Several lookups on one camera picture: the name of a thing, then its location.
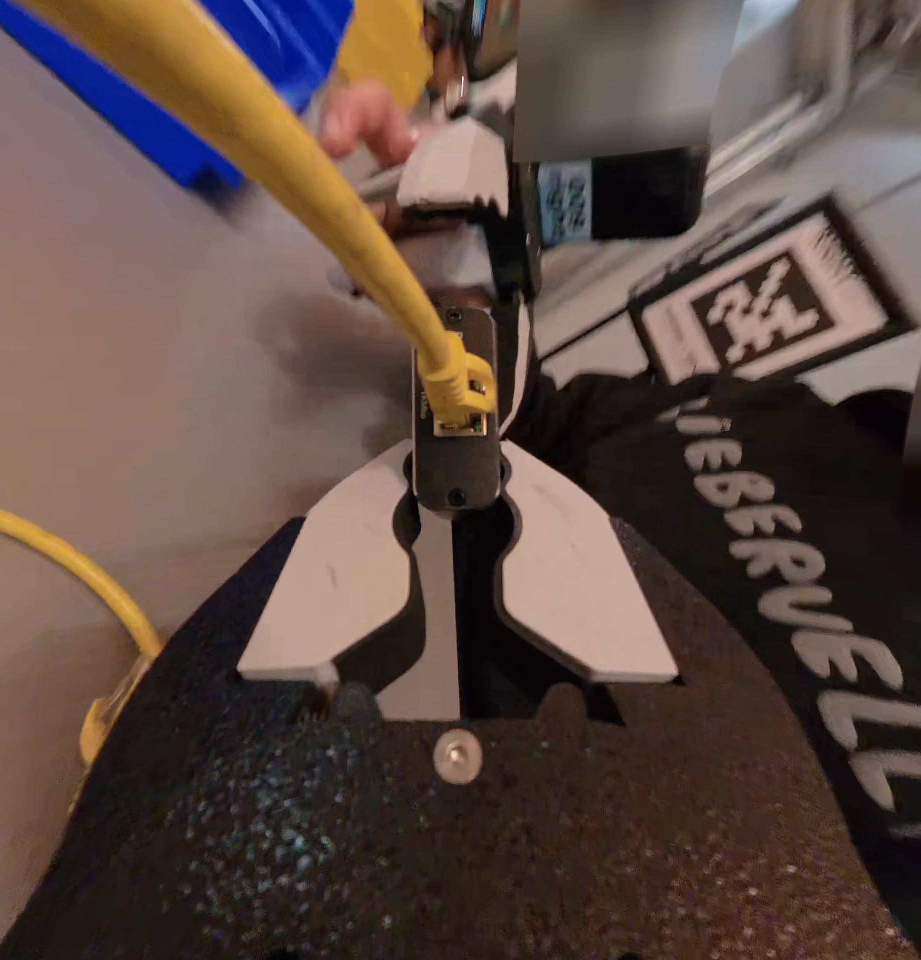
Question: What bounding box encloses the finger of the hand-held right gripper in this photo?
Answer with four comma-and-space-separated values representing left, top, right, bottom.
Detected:
389, 223, 501, 299
395, 118, 512, 219

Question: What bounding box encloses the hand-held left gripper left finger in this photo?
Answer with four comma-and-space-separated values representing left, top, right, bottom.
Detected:
235, 438, 428, 695

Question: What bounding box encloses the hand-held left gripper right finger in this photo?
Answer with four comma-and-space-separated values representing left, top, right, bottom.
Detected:
492, 438, 683, 685

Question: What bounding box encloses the black network adapter box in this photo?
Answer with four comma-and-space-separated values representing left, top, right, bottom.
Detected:
411, 303, 504, 520

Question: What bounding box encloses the yellow ethernet cable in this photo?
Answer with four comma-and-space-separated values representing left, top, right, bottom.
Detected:
0, 0, 499, 800

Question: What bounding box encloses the grey desk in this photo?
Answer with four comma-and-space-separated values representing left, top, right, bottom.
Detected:
0, 15, 439, 939

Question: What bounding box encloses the person's right hand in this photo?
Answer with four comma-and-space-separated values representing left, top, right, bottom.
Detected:
316, 81, 433, 170

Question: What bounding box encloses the person's black printed hoodie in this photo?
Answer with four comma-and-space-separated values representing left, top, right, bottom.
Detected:
498, 191, 921, 957

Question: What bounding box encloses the blue plastic bin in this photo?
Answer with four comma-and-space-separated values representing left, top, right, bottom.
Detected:
0, 0, 355, 215

